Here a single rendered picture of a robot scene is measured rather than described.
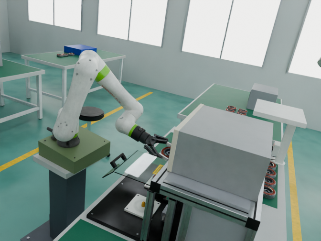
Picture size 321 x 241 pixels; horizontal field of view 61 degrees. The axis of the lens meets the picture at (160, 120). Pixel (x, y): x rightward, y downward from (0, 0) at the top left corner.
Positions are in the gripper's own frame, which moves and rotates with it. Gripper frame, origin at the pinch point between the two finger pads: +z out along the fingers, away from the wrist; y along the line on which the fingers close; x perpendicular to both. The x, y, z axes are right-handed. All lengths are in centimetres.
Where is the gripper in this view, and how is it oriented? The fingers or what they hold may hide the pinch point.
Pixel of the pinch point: (169, 152)
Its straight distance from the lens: 169.6
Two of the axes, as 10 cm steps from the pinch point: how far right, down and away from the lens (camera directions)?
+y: 4.6, -5.1, 7.3
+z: 8.5, 5.0, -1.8
